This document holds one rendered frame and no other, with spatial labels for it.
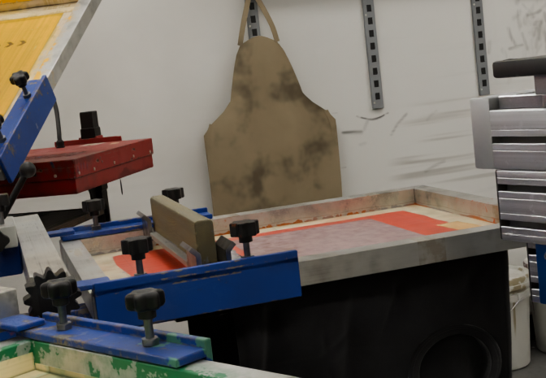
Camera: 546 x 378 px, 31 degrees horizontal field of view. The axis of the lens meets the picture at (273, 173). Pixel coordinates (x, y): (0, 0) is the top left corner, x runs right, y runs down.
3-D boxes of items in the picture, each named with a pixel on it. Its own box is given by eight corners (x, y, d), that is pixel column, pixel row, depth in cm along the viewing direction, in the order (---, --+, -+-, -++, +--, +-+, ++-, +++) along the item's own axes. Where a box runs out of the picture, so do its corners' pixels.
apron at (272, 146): (344, 245, 393) (317, -18, 382) (351, 248, 386) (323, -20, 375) (217, 267, 378) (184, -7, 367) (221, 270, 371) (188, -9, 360)
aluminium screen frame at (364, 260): (423, 202, 215) (422, 184, 214) (579, 237, 159) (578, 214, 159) (61, 258, 193) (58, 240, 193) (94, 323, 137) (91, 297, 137)
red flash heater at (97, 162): (28, 181, 318) (23, 145, 317) (160, 169, 307) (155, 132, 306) (-81, 212, 260) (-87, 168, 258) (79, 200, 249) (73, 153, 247)
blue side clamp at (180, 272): (292, 290, 149) (287, 245, 149) (302, 296, 145) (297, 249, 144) (95, 324, 141) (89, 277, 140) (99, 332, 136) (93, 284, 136)
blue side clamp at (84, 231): (210, 240, 203) (205, 206, 202) (215, 243, 198) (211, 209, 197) (63, 263, 194) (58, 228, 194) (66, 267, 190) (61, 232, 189)
